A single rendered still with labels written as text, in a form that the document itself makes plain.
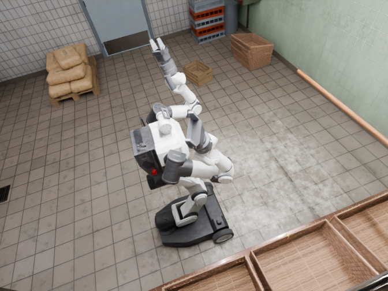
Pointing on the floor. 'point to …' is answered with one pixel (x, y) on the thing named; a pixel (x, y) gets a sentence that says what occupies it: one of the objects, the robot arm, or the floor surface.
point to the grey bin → (231, 16)
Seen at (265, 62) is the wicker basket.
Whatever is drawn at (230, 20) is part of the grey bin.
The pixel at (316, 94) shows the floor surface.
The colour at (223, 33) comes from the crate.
